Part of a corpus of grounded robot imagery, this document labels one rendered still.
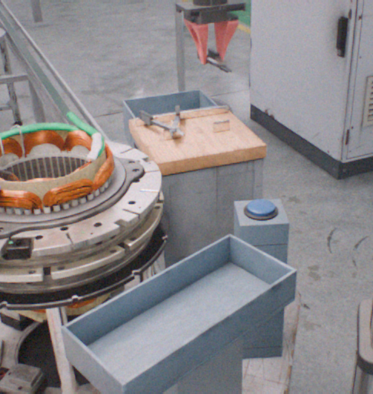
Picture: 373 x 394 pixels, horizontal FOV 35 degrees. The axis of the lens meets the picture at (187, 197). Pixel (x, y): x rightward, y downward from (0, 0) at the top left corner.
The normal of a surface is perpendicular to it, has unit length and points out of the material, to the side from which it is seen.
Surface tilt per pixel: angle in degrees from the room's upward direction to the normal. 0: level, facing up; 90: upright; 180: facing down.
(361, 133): 91
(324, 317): 0
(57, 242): 0
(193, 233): 90
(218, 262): 90
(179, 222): 90
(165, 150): 0
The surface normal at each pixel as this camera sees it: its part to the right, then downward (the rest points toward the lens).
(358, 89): 0.39, 0.44
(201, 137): -0.04, -0.87
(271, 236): 0.04, 0.49
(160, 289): 0.67, 0.34
